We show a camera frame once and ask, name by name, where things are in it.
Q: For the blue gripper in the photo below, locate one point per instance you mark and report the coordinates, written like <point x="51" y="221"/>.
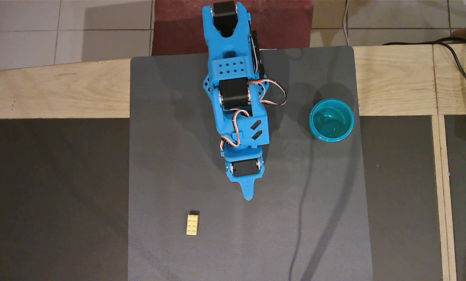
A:
<point x="243" y="168"/>

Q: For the pale yellowish lego brick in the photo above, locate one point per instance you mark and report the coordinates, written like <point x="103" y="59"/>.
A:
<point x="192" y="225"/>

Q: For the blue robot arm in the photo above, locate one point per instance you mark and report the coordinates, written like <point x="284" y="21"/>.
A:
<point x="225" y="50"/>

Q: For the grey table mat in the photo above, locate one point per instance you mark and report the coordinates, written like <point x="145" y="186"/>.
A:
<point x="170" y="156"/>

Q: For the teal plastic cup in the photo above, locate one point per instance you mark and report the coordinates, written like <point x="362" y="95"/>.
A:
<point x="331" y="121"/>

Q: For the burgundy upholstered chair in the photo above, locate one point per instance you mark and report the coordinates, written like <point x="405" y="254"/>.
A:
<point x="178" y="27"/>

